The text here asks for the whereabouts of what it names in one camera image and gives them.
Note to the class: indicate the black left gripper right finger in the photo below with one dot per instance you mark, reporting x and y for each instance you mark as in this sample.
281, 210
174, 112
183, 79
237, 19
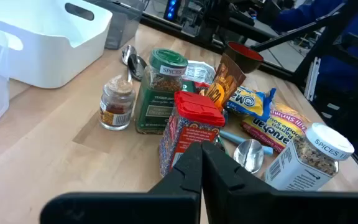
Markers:
228, 193

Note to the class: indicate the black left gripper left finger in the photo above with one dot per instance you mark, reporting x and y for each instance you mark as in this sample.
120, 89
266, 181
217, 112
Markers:
182, 186

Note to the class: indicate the red lid patterned spice tin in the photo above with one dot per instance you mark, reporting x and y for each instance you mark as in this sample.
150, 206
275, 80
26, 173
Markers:
194, 124

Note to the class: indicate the white lid spice jar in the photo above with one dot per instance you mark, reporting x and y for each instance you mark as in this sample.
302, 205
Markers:
306, 161

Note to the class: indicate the green lid spice jar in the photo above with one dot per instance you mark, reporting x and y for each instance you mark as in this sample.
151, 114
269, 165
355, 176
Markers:
157, 102

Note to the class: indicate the blue soy sauce ramen packet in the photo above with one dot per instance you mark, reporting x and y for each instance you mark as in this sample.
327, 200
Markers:
249, 102

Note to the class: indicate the green rectangular tin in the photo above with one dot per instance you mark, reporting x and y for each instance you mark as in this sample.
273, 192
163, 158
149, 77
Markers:
187, 86

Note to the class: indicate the small glass spice jar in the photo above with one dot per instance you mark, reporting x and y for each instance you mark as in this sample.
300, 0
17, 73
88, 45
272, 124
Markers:
117, 105

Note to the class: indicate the red ramen packet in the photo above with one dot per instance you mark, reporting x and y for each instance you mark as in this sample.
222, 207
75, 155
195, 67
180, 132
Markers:
199, 73

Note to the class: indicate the lime chili shrimp ramen packet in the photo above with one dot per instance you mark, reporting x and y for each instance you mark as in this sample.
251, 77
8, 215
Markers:
275, 129

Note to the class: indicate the red black bowl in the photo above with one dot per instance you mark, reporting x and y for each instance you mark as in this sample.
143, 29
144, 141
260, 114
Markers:
244, 57

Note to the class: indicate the grey translucent bin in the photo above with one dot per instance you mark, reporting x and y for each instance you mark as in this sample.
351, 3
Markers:
123, 28

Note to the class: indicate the black computer blue lights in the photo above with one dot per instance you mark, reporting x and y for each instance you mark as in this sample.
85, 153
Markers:
171, 9

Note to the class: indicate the white plastic bin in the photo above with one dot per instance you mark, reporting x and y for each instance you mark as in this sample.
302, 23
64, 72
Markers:
42, 62

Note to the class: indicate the white metal rail bracket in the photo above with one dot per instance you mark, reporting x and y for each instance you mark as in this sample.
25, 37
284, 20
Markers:
312, 77

